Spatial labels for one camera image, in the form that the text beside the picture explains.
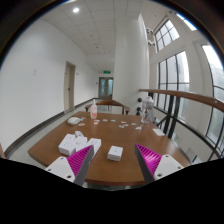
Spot small high window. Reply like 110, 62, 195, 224
153, 19, 181, 53

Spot wooden handrail black balusters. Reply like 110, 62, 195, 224
136, 88, 224, 158

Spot tall black-framed window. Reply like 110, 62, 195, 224
156, 50, 191, 123

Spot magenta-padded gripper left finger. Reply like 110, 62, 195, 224
44, 144, 95, 187

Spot clear plastic drink bottle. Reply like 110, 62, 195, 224
140, 95, 156, 125

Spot beige side door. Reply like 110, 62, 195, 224
63, 60, 77, 113

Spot white computer mouse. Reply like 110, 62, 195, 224
66, 116, 82, 126

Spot clear spray bottle pink liquid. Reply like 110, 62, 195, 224
90, 99, 98, 120

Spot glass double door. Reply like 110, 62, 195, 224
98, 76, 114, 100

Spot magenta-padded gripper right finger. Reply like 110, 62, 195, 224
133, 143, 185, 185

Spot white paper card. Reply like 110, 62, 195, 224
152, 128, 166, 137

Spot white power strip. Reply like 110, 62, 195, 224
57, 133, 102, 158

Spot white charger block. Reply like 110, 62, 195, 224
106, 145, 124, 163

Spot wooden chair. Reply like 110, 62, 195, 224
84, 99, 131, 115

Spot tall bright window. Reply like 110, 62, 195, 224
201, 44, 224, 148

